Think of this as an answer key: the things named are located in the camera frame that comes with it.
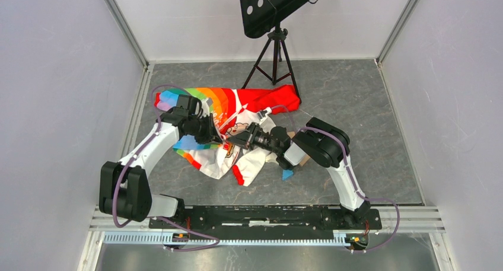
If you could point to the flat wooden plank block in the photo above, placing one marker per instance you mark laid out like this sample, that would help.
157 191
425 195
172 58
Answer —
304 160

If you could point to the rainbow cartoon zip jacket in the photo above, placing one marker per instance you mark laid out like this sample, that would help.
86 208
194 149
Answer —
233 110

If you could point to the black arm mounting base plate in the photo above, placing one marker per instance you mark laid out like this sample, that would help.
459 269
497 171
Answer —
274 222

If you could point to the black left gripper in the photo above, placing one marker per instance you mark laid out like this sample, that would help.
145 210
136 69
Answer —
211 136

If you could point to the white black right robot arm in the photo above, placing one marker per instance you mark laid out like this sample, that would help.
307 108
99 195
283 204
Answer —
325 144

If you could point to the blue triangular block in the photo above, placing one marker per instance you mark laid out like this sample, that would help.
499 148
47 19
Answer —
286 174

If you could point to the black music stand tripod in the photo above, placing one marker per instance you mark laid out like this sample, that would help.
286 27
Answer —
264 17

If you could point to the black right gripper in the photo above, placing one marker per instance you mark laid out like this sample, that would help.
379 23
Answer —
246 139

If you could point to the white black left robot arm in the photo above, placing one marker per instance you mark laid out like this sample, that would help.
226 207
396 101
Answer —
125 192

